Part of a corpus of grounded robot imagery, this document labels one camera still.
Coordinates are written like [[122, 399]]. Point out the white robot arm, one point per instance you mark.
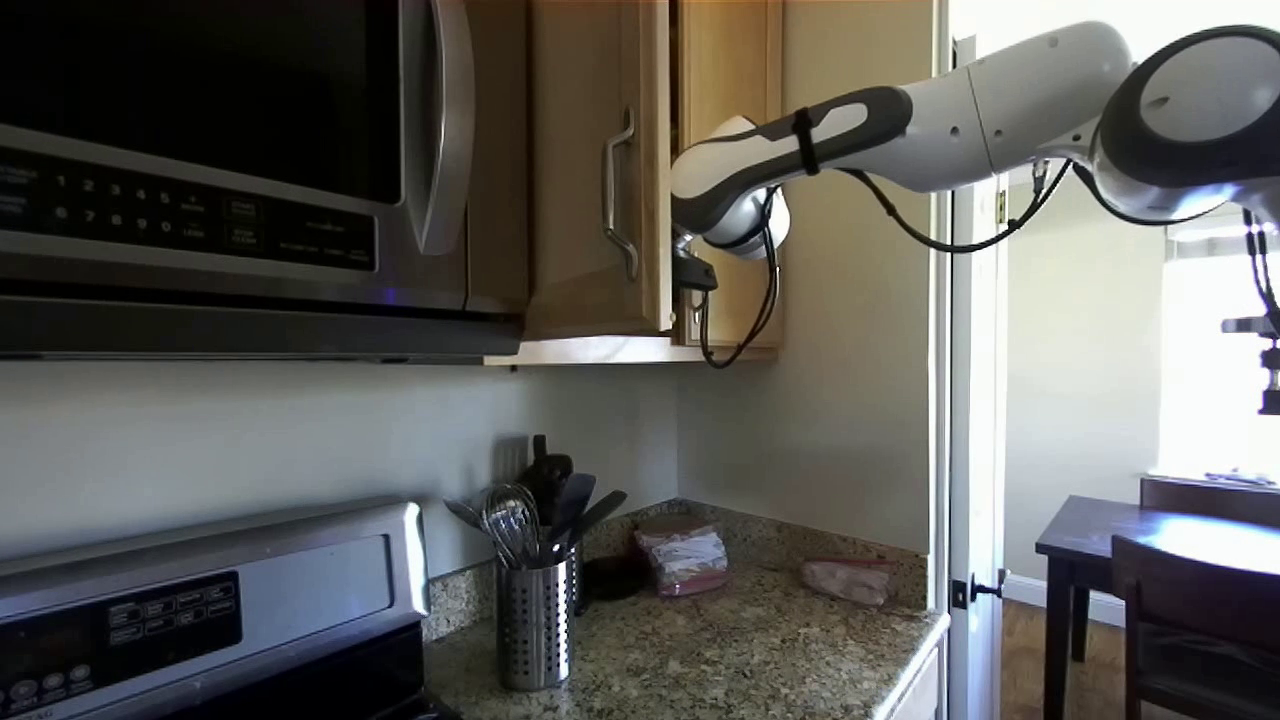
[[1163, 143]]

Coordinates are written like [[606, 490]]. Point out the rear steel utensil holder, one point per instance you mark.
[[578, 581]]

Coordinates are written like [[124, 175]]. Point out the steel utensil holder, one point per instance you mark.
[[578, 581], [533, 625]]

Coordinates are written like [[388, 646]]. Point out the plastic wrapped bread bag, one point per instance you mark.
[[684, 563]]

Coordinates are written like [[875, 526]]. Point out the front steel utensil holder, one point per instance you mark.
[[533, 625]]

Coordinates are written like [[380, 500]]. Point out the left wooden cabinet door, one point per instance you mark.
[[591, 62]]

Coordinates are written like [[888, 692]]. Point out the wooden cabinet door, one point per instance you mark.
[[591, 62], [728, 62]]

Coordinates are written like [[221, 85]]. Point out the right wooden cabinet door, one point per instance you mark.
[[728, 62]]

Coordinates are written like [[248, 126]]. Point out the stainless steel stove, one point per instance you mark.
[[274, 618]]

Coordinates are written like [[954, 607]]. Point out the dark wooden table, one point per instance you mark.
[[1079, 548]]

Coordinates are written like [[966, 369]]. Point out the stainless steel microwave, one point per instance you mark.
[[248, 182]]

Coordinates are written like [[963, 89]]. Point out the dark wooden chair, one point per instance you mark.
[[1199, 639]]

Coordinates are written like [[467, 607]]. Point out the left metal door handle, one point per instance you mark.
[[611, 197]]

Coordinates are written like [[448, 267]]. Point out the white door frame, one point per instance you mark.
[[971, 449]]

